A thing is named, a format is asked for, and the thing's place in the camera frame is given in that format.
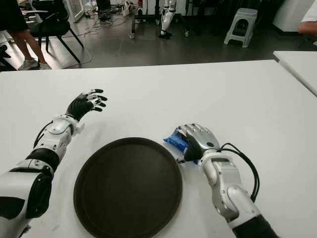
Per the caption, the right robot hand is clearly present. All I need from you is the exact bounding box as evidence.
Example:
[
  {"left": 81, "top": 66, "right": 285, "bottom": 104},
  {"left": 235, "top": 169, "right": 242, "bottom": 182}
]
[{"left": 177, "top": 123, "right": 220, "bottom": 164}]

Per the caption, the white humanoid robot leg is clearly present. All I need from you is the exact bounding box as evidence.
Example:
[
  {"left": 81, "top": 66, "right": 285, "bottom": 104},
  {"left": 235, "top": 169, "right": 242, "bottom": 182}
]
[{"left": 158, "top": 0, "right": 178, "bottom": 39}]

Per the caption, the black chair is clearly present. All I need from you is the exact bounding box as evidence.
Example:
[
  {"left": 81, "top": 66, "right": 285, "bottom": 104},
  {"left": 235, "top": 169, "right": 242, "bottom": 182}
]
[{"left": 26, "top": 0, "right": 84, "bottom": 63}]

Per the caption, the seated person in white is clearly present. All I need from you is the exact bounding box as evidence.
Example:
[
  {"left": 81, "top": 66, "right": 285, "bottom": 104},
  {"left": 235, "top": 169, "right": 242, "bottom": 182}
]
[{"left": 298, "top": 4, "right": 317, "bottom": 35}]

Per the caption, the white floor cable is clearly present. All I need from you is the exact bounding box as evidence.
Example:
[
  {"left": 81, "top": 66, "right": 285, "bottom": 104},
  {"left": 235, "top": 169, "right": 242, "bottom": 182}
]
[{"left": 79, "top": 14, "right": 129, "bottom": 63}]

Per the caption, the round dark brown tray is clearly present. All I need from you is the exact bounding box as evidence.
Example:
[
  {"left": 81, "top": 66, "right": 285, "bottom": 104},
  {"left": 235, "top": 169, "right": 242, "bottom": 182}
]
[{"left": 73, "top": 137, "right": 183, "bottom": 238}]

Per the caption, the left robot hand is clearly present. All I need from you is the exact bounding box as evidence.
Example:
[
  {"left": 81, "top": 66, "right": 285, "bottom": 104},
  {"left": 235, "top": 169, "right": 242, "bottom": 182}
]
[{"left": 65, "top": 88, "right": 108, "bottom": 122}]

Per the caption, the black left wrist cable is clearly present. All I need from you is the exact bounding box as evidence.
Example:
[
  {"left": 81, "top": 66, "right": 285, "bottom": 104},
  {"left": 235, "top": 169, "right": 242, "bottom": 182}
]
[{"left": 33, "top": 121, "right": 54, "bottom": 149}]

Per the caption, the white cabinet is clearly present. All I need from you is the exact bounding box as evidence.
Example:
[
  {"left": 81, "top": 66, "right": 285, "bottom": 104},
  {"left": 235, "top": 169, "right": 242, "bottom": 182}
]
[{"left": 273, "top": 0, "right": 314, "bottom": 32}]

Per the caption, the black metal rack frame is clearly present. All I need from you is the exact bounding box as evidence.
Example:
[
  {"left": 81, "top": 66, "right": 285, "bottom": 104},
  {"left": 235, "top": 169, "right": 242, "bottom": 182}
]
[{"left": 128, "top": 0, "right": 191, "bottom": 39}]

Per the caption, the white plastic stool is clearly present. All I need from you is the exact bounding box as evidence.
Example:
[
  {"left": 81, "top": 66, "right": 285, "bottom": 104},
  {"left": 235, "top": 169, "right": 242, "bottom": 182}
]
[{"left": 224, "top": 7, "right": 258, "bottom": 48}]

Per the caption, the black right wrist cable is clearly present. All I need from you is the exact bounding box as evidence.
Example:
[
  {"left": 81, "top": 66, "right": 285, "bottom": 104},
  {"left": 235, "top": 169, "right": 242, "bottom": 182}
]
[{"left": 219, "top": 142, "right": 260, "bottom": 202}]

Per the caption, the white framed glass panel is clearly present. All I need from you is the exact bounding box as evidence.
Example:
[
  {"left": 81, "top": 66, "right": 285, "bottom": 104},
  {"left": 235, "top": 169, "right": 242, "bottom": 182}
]
[{"left": 64, "top": 0, "right": 86, "bottom": 23}]

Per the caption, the blue Oreo packet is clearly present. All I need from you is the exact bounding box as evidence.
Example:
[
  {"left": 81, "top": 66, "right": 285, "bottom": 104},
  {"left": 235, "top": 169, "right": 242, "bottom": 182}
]
[{"left": 162, "top": 127, "right": 200, "bottom": 165}]

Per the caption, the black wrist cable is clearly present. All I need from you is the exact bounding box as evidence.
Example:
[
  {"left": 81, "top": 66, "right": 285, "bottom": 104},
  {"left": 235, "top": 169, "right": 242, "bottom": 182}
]
[
  {"left": 33, "top": 121, "right": 54, "bottom": 149},
  {"left": 219, "top": 142, "right": 260, "bottom": 202}
]

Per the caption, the standing person in black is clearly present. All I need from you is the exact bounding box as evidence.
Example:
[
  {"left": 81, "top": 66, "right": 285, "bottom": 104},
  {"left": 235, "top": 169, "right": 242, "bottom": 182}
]
[{"left": 0, "top": 0, "right": 53, "bottom": 70}]

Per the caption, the neighbouring white table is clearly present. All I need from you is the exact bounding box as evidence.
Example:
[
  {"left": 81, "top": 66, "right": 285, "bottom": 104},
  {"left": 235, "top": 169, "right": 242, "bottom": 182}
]
[{"left": 273, "top": 50, "right": 317, "bottom": 97}]

